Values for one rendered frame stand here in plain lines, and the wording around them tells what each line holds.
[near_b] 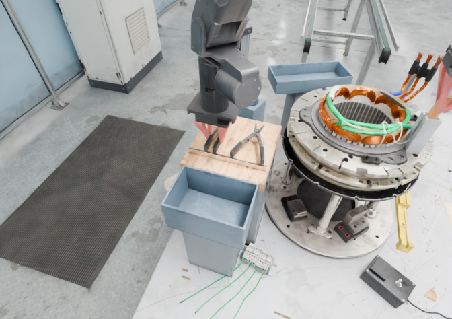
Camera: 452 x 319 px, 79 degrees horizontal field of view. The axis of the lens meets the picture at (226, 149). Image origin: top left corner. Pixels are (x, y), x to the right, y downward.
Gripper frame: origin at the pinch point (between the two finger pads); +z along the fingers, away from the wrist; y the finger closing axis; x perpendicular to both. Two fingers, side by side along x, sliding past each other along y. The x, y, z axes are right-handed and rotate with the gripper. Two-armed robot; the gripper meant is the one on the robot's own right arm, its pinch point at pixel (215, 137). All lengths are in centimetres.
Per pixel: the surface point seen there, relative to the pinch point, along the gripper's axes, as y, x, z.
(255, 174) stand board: 11.0, -5.9, 2.1
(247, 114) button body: 2.5, 20.3, 7.6
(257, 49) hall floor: -47, 281, 111
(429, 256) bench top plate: 59, 5, 30
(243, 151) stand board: 6.7, -0.2, 2.2
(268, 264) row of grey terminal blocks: 18.3, -12.8, 26.6
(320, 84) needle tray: 21.5, 38.1, 4.1
